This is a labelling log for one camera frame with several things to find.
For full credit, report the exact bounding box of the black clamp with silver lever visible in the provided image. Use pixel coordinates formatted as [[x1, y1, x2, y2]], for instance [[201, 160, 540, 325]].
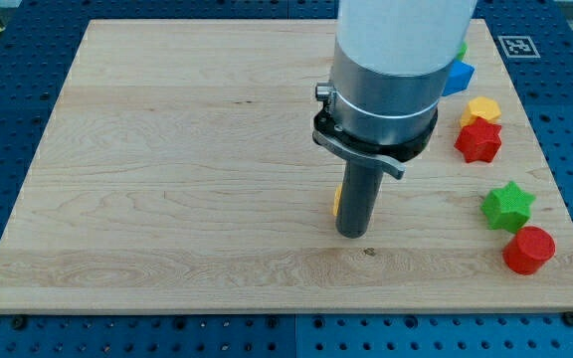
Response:
[[312, 82, 438, 180]]

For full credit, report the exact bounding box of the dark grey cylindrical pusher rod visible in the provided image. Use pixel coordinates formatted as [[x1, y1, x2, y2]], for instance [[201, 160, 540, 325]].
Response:
[[335, 161, 383, 239]]

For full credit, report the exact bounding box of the yellow heart block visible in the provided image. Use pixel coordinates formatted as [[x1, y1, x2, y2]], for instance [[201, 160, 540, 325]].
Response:
[[332, 183, 343, 217]]

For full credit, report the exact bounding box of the green block behind arm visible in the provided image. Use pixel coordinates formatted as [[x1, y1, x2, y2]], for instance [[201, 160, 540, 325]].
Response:
[[456, 42, 468, 62]]

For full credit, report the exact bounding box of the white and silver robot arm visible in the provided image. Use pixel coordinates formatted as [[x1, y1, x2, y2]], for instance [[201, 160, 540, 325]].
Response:
[[312, 0, 478, 238]]

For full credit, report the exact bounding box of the red star block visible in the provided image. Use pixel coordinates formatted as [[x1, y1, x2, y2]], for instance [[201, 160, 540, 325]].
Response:
[[455, 118, 502, 163]]

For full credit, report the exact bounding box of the green star block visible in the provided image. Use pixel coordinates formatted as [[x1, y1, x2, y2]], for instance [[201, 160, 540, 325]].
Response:
[[480, 181, 536, 234]]

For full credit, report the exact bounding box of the yellow hexagon block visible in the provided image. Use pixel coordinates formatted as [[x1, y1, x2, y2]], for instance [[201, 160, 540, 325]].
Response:
[[460, 96, 501, 127]]

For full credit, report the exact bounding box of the blue cube block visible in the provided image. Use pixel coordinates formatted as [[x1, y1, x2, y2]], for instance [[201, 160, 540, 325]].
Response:
[[442, 60, 476, 96]]

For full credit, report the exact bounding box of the red cylinder block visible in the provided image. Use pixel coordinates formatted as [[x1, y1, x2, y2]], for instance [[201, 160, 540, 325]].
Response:
[[502, 226, 556, 275]]

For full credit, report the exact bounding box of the black and white fiducial tag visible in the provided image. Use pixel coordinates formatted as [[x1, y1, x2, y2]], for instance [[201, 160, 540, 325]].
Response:
[[498, 35, 540, 59]]

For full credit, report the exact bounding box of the light wooden board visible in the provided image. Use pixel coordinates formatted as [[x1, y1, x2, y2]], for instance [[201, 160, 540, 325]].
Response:
[[0, 20, 573, 315]]

